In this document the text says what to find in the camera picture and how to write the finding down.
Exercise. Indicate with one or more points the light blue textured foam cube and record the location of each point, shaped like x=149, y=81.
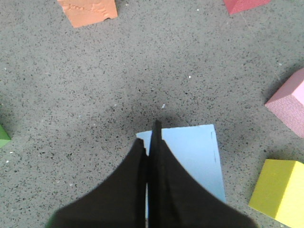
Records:
x=196, y=149

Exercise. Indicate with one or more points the orange damaged foam cube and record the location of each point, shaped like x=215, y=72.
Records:
x=86, y=12

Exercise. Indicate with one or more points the red textured foam cube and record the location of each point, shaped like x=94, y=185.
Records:
x=235, y=6

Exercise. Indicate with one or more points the yellow foam cube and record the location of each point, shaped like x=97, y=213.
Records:
x=279, y=192

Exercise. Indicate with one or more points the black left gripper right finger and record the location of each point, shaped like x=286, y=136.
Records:
x=176, y=200

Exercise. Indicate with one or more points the pink foam cube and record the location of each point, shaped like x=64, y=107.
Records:
x=287, y=103

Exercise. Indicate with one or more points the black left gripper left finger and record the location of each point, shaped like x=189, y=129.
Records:
x=118, y=202

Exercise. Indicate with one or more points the green foam cube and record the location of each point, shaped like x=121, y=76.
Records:
x=4, y=137

